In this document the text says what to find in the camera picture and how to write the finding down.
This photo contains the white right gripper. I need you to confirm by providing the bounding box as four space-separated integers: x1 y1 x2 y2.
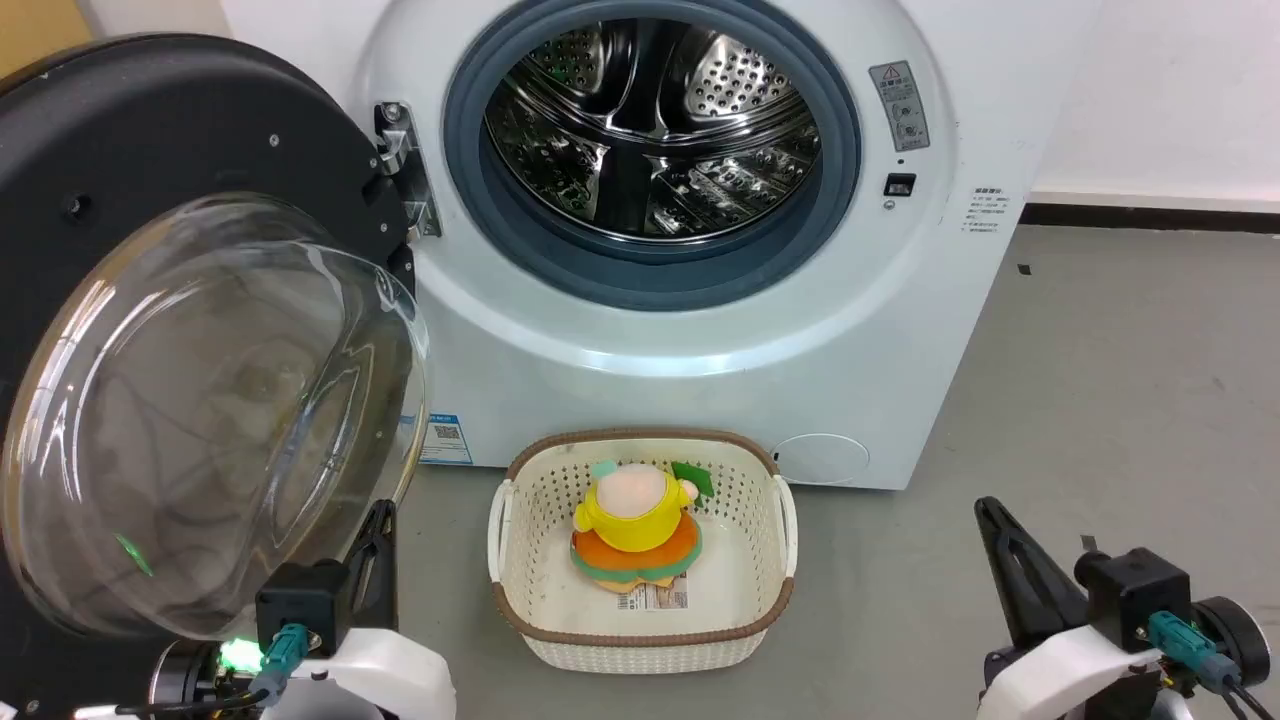
974 496 1169 720

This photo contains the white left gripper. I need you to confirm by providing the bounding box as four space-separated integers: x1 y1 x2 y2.
260 499 458 720

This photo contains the black round glass washer door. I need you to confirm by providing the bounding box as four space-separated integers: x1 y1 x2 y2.
0 33 433 720

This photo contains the white front-load washing machine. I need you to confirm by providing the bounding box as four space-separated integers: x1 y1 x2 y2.
222 0 1103 492

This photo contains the metal door hinge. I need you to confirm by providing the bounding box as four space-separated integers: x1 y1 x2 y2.
373 101 443 240

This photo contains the blue QR code sticker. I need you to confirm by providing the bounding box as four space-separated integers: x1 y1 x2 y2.
420 413 474 467

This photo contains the round white filter cover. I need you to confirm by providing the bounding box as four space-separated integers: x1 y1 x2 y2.
773 433 871 487

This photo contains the yellow orange plush doll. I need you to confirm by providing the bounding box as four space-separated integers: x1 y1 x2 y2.
570 460 716 596

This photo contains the white perforated laundry basket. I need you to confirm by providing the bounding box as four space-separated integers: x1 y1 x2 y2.
487 428 799 674

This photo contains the grey warning sticker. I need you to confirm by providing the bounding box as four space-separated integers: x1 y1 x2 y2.
868 60 931 154

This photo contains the stainless steel washer drum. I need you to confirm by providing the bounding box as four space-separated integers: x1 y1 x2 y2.
484 17 823 242

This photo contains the brown wooden panel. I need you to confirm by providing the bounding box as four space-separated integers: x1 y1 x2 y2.
0 0 94 79

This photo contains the teal left cable connector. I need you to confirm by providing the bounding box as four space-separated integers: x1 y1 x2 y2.
248 622 312 703

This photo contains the teal cable connector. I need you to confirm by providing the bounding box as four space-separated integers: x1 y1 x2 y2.
248 622 312 703
1146 611 1242 693

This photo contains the teal right cable connector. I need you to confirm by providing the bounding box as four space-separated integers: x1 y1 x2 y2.
1146 611 1242 693

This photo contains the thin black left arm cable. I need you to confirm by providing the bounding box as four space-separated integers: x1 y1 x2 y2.
72 688 273 719

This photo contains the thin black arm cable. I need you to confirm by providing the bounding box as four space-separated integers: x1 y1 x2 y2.
72 688 273 719
1218 676 1280 720

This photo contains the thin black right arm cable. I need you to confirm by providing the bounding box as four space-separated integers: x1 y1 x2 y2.
1218 676 1280 720

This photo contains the black wall baseboard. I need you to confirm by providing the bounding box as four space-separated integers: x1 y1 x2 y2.
1020 203 1280 235

